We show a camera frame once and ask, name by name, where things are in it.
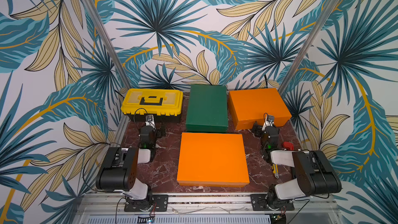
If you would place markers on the yellow utility knife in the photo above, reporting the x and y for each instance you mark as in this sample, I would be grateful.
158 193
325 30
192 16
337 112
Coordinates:
275 170

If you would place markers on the red pipe wrench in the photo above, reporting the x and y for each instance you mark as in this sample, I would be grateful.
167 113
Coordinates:
288 146

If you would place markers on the aluminium corner post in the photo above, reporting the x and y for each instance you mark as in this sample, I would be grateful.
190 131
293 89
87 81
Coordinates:
324 15
97 22

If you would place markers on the front aluminium rail frame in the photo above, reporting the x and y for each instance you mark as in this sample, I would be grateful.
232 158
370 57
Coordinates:
311 211

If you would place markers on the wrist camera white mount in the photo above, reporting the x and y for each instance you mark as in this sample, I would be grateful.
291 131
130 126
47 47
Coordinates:
149 120
269 120

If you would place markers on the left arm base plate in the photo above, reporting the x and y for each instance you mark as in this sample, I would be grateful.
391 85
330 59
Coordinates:
158 203

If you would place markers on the left aluminium corner post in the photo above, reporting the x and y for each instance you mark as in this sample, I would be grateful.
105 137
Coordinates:
97 22

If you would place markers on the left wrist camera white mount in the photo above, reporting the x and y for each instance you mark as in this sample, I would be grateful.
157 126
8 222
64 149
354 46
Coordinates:
149 120

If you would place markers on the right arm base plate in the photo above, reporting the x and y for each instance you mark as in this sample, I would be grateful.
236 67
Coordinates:
261 202

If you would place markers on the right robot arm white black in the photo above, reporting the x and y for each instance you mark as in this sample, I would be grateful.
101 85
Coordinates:
313 174

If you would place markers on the green shoebox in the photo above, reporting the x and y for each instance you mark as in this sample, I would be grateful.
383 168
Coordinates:
207 109

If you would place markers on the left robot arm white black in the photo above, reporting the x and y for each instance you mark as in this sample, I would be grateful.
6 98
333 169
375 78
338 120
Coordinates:
118 173

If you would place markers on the right aluminium corner post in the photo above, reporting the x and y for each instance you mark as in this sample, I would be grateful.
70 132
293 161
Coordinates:
324 15

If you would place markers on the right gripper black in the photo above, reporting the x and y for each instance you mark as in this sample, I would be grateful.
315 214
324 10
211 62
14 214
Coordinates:
261 129

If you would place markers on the white slotted cable duct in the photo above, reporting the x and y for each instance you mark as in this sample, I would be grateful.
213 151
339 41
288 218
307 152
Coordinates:
180 219

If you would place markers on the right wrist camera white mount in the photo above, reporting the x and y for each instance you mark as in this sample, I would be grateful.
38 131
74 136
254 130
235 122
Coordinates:
269 120

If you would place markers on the yellow black toolbox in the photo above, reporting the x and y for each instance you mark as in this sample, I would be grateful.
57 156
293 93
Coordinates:
164 104

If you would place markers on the large orange shoebox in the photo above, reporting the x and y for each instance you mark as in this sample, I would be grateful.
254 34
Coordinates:
212 160

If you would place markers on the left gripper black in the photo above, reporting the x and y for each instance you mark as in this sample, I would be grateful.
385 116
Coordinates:
154 130

